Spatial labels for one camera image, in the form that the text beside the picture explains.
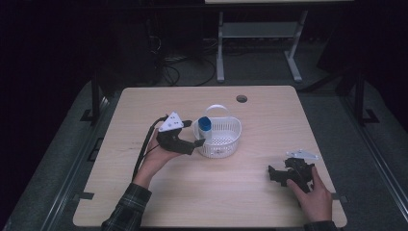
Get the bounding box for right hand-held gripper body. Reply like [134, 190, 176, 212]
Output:
[284, 148, 321, 193]

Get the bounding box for person's right hand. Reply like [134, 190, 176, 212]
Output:
[286, 166, 333, 223]

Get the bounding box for black metal post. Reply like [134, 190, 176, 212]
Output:
[79, 72, 101, 125]
[353, 69, 380, 127]

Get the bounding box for white plastic basket with handle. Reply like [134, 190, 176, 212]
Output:
[191, 103, 242, 160]

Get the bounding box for grey metal table frame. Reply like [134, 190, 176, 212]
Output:
[216, 9, 310, 84]

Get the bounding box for aluminium rail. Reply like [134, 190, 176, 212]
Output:
[40, 95, 110, 231]
[339, 95, 408, 223]

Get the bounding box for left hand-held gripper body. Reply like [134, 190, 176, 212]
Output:
[156, 111, 196, 156]

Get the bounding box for white bottle with blue cap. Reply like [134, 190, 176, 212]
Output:
[197, 115, 214, 146]

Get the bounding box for person's left hand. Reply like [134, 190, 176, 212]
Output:
[132, 128, 183, 190]

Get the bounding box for black cables on floor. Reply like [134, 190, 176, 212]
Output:
[159, 55, 218, 88]

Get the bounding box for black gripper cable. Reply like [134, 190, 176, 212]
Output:
[131, 115, 170, 181]

